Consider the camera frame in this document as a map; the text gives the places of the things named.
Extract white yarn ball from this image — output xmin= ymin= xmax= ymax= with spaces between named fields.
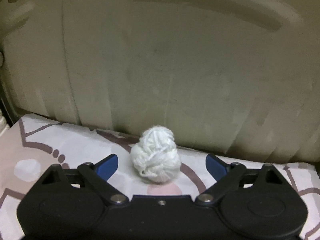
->
xmin=130 ymin=126 xmax=182 ymax=184

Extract cartoon bunny bed sheet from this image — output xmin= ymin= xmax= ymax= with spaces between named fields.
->
xmin=0 ymin=113 xmax=320 ymax=240

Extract cream ribbed suitcase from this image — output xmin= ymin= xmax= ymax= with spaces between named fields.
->
xmin=0 ymin=115 xmax=10 ymax=136

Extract cream cabinet with doors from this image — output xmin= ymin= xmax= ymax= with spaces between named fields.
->
xmin=1 ymin=0 xmax=319 ymax=163

